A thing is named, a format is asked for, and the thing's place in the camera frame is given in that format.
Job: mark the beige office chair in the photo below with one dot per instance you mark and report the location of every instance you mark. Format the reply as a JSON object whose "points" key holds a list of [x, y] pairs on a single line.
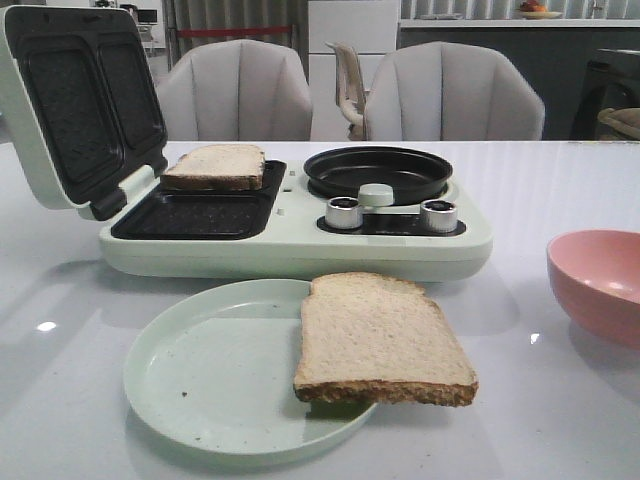
{"points": [[350, 94]]}

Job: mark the mint green round plate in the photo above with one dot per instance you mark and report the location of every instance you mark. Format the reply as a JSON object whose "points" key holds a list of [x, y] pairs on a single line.
{"points": [[213, 375]]}

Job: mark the white cabinet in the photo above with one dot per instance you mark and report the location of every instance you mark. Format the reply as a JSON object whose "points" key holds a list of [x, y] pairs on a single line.
{"points": [[370, 27]]}

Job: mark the grey upholstered chair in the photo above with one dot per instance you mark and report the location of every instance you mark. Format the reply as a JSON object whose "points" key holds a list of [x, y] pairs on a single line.
{"points": [[443, 91], [240, 90]]}

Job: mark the left grey upholstered chair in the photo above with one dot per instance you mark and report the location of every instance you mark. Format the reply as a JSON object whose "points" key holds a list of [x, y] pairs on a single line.
{"points": [[240, 90]]}

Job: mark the dark counter with white top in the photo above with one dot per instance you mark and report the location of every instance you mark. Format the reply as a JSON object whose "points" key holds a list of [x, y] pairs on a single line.
{"points": [[578, 67]]}

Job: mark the fruit bowl on counter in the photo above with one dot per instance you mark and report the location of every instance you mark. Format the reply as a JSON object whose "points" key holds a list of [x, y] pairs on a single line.
{"points": [[535, 10]]}

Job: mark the mint green breakfast maker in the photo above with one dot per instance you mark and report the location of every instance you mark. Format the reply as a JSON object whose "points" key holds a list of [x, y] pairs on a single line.
{"points": [[81, 108]]}

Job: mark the black round frying pan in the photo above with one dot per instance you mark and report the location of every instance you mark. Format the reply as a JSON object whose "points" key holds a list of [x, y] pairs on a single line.
{"points": [[413, 175]]}

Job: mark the right grey upholstered chair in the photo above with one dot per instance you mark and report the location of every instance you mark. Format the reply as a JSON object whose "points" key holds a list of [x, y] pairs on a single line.
{"points": [[443, 91]]}

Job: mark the pink bowl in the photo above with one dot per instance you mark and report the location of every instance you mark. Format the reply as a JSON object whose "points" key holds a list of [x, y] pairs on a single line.
{"points": [[594, 276]]}

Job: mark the bread slice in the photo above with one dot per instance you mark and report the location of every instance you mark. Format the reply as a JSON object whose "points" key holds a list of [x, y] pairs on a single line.
{"points": [[228, 167], [367, 337]]}

